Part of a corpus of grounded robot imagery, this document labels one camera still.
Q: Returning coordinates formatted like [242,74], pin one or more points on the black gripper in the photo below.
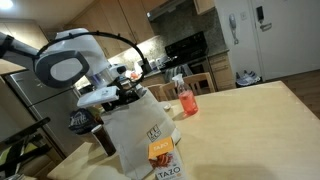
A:
[126,95]

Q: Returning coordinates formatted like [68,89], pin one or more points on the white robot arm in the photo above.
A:
[72,55]

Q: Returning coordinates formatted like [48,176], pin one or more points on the white canvas tote bag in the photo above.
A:
[133,127]

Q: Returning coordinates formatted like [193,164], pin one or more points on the dark blue snack bag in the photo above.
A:
[81,121]

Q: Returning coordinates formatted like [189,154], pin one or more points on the wooden dining chair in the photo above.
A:
[199,84]
[157,92]

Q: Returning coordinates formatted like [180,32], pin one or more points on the pink liquid spray bottle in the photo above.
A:
[185,95]

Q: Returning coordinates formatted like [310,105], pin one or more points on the dark brown tumbler cup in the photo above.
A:
[104,140]

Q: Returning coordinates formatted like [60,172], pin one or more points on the wooden upper cabinets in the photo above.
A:
[124,17]

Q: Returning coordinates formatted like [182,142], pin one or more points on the orange white Tazo tea carton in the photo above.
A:
[165,160]

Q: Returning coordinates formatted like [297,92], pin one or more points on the black kitchen stove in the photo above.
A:
[188,56]

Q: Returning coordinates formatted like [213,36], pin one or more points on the stainless steel refrigerator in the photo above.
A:
[43,101]

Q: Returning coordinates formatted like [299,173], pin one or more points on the range hood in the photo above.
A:
[166,7]

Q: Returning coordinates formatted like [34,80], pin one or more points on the wooden drawer cabinet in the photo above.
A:
[222,72]

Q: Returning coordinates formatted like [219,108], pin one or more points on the black equipment stand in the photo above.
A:
[23,145]

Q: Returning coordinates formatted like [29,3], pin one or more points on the pair of sneakers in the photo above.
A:
[247,79]

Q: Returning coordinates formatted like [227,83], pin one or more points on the white entry door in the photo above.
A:
[288,33]

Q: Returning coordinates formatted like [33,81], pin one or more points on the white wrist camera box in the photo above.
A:
[99,96]

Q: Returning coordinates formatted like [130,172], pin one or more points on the white wall phone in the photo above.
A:
[232,23]

